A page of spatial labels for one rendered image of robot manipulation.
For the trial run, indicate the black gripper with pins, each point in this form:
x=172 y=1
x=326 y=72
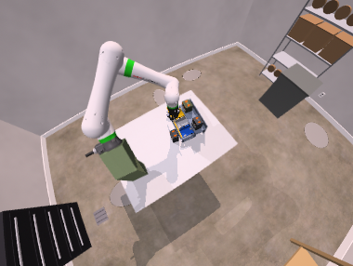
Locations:
x=175 y=115

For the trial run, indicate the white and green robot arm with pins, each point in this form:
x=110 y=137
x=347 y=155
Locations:
x=95 y=124

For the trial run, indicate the grey shelf rack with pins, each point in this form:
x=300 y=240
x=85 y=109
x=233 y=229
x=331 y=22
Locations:
x=189 y=117

